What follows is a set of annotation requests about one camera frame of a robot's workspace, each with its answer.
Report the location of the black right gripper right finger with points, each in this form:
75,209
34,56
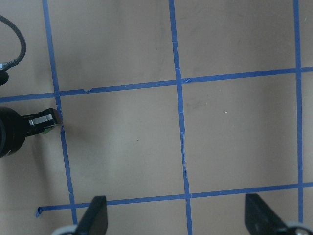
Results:
260,219

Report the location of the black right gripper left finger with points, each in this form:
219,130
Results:
95,219

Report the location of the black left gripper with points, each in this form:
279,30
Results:
14,127

